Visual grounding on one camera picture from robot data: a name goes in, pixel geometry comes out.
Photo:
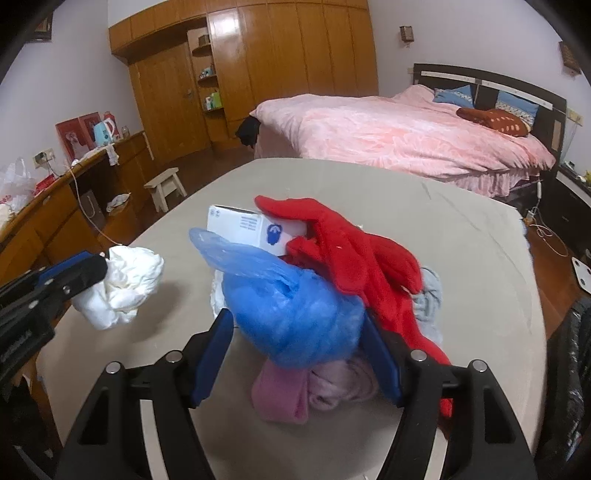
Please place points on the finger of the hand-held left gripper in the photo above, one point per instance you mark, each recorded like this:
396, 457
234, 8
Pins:
60, 267
78, 279

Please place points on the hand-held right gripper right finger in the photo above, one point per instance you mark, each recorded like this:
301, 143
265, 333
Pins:
383, 364

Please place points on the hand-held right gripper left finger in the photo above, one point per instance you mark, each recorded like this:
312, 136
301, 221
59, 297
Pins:
212, 364

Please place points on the white cloth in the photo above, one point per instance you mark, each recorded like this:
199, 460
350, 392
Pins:
112, 154
124, 286

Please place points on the pink fuzzy sock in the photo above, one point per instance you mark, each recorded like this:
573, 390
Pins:
281, 397

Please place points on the blue plastic bag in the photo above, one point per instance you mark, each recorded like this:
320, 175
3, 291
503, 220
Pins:
286, 318

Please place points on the trash bin with black bag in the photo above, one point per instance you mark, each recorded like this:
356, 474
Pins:
572, 369

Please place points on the long wooden dresser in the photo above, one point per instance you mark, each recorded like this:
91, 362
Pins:
46, 217

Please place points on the white crumpled sheet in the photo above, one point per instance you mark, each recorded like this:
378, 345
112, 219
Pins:
217, 295

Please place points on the grey cloth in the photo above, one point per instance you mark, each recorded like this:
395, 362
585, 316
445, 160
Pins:
427, 304

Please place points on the white rag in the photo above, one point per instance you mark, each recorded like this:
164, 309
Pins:
117, 201

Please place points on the white plastic bag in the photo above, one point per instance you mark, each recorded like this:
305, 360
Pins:
16, 184

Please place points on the red fleece cloth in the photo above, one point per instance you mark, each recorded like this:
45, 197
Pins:
360, 267

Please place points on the white hanging cloth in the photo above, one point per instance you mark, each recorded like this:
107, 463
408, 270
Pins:
112, 154

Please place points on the small wooden stool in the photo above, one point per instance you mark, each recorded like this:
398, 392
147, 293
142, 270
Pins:
161, 180

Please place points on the red photo box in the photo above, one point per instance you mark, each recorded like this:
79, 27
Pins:
69, 134

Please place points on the white cardboard box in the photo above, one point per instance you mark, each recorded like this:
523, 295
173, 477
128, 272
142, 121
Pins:
240, 226

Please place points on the light blue kettle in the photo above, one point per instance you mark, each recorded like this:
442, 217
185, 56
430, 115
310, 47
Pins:
104, 131

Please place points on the wooden door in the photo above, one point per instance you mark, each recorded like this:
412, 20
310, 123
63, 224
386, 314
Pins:
171, 101

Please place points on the white bathroom scale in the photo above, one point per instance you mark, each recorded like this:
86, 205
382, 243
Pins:
582, 274

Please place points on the black cloth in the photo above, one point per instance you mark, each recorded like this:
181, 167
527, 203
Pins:
249, 131

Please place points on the bed with pink blanket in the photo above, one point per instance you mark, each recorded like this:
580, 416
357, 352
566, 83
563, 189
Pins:
392, 134

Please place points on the black nightstand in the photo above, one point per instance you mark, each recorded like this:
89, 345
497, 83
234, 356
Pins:
568, 203

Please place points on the red-brown dotted pillow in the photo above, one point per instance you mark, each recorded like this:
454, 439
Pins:
494, 119

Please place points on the blue patterned pillow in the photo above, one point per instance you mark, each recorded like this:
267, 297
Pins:
517, 104
455, 96

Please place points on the dark bed headboard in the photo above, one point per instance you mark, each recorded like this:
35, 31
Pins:
485, 94

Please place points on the wooden wardrobe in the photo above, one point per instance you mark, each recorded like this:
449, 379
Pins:
286, 55

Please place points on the wall socket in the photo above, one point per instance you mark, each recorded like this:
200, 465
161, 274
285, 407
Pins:
44, 157

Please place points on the wall picture frame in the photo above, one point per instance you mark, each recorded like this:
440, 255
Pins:
44, 25

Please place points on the wooden wall lamp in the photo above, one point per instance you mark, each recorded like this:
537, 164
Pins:
406, 33
569, 55

